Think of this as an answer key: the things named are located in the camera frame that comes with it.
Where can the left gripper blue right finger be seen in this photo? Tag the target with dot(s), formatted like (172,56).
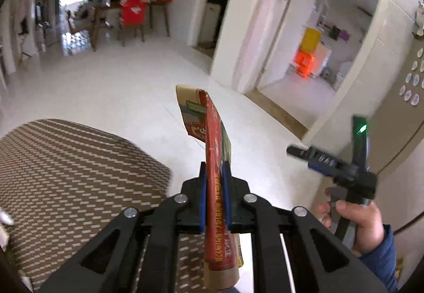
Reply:
(226,188)

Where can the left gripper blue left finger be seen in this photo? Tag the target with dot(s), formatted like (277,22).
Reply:
(203,196)

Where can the red cardboard box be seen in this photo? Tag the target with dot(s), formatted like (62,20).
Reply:
(222,258)

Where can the blue sleeve right forearm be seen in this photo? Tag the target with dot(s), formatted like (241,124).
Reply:
(382,260)

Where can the person's right hand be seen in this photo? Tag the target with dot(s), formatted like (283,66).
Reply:
(371,233)

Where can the orange plastic stool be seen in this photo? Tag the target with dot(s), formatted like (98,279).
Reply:
(304,62)

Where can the brown polka dot tablecloth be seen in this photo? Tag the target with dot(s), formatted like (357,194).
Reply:
(62,182)

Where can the yellow plastic bin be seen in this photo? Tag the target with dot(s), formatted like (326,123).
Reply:
(310,40)

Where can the red covered dining chair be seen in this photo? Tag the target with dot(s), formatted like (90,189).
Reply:
(131,16)

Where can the wooden dining table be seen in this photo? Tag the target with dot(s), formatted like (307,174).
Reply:
(99,12)

